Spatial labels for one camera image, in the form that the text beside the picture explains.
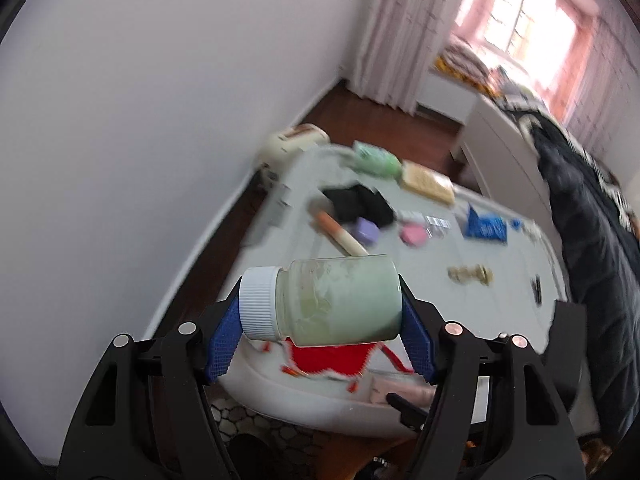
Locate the crumpled white tissue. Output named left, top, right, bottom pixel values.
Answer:
left=522, top=221, right=542, bottom=242

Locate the folded pink quilt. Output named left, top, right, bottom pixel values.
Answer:
left=434, top=44, right=499, bottom=96

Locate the peach lip balm stick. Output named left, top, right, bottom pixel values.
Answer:
left=314, top=211, right=369, bottom=257

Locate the white bed frame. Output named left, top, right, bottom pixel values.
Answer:
left=450, top=96, right=562, bottom=256

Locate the black bead hair clip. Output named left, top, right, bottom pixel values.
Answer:
left=532, top=275, right=542, bottom=307

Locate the green plush-cap bottle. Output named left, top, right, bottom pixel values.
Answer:
left=352, top=141, right=402, bottom=179

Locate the left pink curtain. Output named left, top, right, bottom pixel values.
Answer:
left=347, top=0, right=462, bottom=115

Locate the beige book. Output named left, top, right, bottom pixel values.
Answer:
left=400, top=160, right=456, bottom=206

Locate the pink oval key fob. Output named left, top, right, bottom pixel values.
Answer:
left=399, top=223, right=431, bottom=247

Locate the window with sheer curtain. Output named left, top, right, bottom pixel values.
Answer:
left=452, top=0, right=599, bottom=119

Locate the red crochet bib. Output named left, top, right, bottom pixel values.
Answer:
left=252, top=338, right=416, bottom=394

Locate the clear spray bottle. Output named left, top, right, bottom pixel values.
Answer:
left=395, top=210, right=451, bottom=236

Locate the pink cosmetic tube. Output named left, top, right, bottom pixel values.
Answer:
left=369, top=377, right=436, bottom=408

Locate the blue cotton swab packet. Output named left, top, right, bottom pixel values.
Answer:
left=464, top=206, right=508, bottom=244

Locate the beige hair tie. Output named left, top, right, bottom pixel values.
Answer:
left=446, top=263, right=495, bottom=286

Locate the small purple case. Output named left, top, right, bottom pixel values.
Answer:
left=350, top=217, right=380, bottom=247

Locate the pale green cream jar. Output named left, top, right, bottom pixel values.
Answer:
left=239, top=255, right=402, bottom=347

